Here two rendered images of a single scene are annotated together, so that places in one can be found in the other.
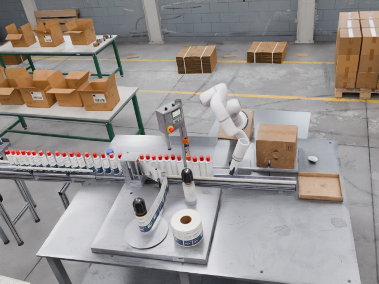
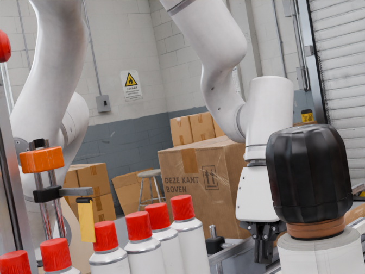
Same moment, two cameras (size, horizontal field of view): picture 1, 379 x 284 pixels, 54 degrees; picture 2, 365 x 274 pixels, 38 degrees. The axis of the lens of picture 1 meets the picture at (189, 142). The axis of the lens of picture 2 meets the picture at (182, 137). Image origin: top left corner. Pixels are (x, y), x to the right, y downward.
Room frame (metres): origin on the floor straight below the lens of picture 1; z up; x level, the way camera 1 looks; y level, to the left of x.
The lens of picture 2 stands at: (1.92, 0.60, 1.22)
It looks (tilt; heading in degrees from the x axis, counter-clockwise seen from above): 3 degrees down; 297
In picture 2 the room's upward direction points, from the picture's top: 10 degrees counter-clockwise
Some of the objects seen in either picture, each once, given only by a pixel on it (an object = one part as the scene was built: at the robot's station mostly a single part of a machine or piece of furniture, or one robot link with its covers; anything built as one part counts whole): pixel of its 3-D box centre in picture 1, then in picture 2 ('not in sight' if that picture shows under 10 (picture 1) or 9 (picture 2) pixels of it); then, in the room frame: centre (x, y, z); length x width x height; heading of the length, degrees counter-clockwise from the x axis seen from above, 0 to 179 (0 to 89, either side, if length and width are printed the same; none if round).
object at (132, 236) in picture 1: (146, 230); not in sight; (1.83, 0.39, 0.89); 0.31 x 0.31 x 0.01
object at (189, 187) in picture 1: (188, 186); (322, 267); (2.06, 0.05, 1.03); 0.09 x 0.09 x 0.30
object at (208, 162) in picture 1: (209, 167); (192, 261); (2.30, -0.12, 0.98); 0.05 x 0.05 x 0.20
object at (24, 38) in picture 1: (21, 34); not in sight; (6.99, 2.73, 0.97); 0.51 x 0.36 x 0.37; 159
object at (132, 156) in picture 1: (129, 156); not in sight; (2.38, 0.47, 1.14); 0.14 x 0.11 x 0.01; 72
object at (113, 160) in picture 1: (114, 163); not in sight; (2.54, 0.65, 0.98); 0.05 x 0.05 x 0.20
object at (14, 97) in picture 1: (10, 88); not in sight; (4.54, 2.16, 0.97); 0.44 x 0.38 x 0.37; 161
